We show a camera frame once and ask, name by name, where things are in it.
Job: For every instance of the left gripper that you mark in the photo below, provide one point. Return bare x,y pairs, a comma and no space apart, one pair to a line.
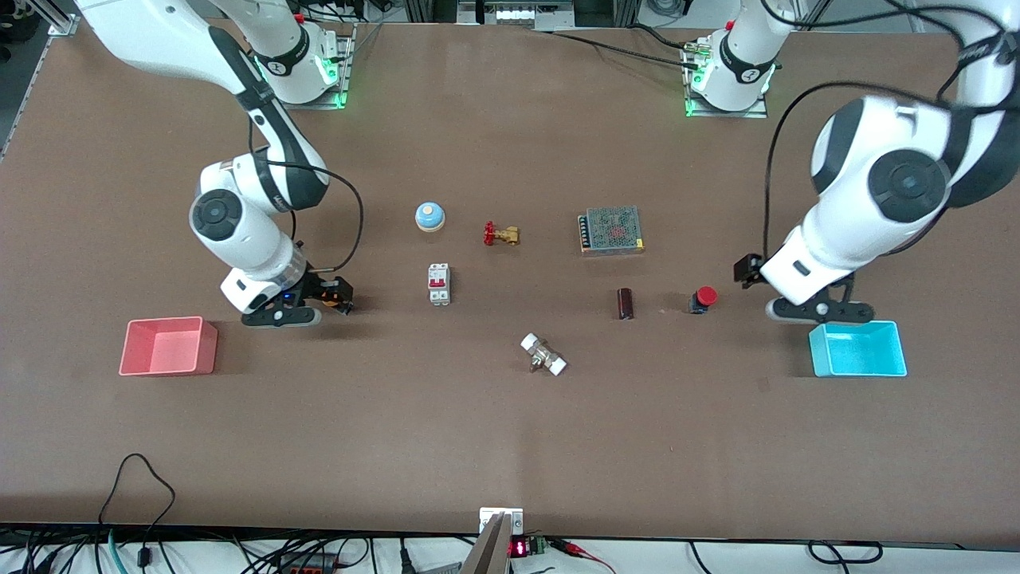
750,269

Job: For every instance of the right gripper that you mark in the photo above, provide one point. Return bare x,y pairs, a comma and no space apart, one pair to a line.
325,288

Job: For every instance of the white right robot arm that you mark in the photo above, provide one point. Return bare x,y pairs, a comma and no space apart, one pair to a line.
239,207

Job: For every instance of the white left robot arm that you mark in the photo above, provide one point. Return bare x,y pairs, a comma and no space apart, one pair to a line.
884,175

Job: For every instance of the blue plastic bin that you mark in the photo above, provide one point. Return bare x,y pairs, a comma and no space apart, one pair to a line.
857,351

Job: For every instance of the white circuit breaker, red switches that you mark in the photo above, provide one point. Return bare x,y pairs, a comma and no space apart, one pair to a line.
439,285

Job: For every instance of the red push button, black base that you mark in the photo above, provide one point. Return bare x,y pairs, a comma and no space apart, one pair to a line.
704,298

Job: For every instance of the blue dome bell, cream base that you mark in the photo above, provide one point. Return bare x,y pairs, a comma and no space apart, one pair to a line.
429,216

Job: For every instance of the pink plastic bin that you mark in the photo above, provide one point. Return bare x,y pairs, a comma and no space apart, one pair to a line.
163,351

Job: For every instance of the brown cylindrical capacitor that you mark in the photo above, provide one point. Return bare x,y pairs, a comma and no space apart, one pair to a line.
625,304

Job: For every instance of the metal fitting with white caps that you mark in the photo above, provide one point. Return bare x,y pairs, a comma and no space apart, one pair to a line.
543,355

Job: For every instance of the metal mesh power supply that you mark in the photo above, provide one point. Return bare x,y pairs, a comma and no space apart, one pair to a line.
611,229

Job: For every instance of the red digit display module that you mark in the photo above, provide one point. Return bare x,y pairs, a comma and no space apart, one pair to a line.
526,547

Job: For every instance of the red clip lead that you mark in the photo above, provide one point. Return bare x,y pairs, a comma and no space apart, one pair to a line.
586,552

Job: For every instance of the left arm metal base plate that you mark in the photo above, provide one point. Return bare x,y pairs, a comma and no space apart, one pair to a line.
753,110

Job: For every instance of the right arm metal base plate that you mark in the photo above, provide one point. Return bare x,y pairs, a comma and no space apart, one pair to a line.
344,72

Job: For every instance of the white pole bracket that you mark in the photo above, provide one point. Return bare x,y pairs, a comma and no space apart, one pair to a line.
514,518

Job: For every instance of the grey camera pole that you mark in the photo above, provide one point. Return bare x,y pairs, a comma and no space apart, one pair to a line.
488,554

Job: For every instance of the aluminium frame rail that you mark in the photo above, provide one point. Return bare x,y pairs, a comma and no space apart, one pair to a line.
56,16

